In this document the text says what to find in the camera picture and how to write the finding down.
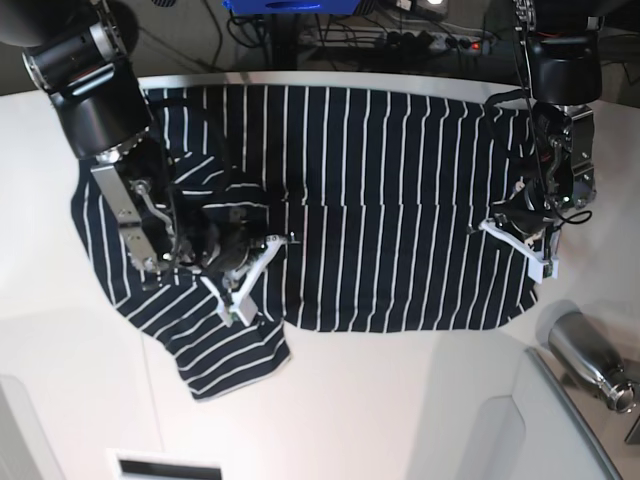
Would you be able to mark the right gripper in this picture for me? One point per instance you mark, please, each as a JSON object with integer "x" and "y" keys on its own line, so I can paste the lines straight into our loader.
{"x": 222, "y": 237}

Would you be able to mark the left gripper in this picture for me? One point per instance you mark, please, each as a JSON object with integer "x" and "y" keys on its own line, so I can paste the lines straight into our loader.
{"x": 524, "y": 214}

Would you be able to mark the navy white striped t-shirt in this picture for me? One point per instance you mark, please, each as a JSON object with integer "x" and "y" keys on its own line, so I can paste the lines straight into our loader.
{"x": 378, "y": 189}

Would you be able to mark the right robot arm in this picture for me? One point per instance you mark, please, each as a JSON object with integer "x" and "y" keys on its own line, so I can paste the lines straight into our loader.
{"x": 78, "y": 54}

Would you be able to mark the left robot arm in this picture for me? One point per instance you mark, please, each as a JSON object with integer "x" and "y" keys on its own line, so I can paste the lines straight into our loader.
{"x": 559, "y": 69}

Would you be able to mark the stainless steel water bottle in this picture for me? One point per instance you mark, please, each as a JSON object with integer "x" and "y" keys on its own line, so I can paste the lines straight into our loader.
{"x": 593, "y": 362}

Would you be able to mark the white power strip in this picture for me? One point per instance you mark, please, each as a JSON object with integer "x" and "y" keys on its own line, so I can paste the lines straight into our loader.
{"x": 436, "y": 40}

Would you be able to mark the blue box with oval hole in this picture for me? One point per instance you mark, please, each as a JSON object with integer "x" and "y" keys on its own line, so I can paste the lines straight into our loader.
{"x": 254, "y": 7}

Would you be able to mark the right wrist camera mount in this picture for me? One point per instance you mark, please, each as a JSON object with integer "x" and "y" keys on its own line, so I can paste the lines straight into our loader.
{"x": 232, "y": 289}

